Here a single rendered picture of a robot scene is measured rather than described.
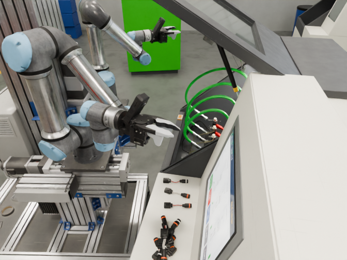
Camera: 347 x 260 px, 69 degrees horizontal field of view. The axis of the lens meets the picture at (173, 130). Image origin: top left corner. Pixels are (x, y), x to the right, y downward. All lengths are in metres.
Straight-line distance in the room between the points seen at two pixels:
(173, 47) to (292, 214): 4.38
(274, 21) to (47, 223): 7.51
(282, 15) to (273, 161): 7.85
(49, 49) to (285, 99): 0.80
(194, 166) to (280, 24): 7.39
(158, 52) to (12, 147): 3.48
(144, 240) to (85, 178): 0.51
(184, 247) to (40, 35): 0.93
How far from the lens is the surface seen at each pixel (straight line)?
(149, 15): 4.56
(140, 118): 0.82
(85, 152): 1.32
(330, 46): 1.60
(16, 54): 1.00
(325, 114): 0.79
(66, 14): 7.44
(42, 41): 1.02
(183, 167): 1.27
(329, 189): 0.56
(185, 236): 1.10
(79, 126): 1.23
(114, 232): 2.06
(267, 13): 8.20
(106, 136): 0.96
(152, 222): 1.13
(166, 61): 4.79
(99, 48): 1.74
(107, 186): 1.44
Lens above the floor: 1.91
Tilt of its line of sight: 35 degrees down
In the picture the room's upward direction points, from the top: straight up
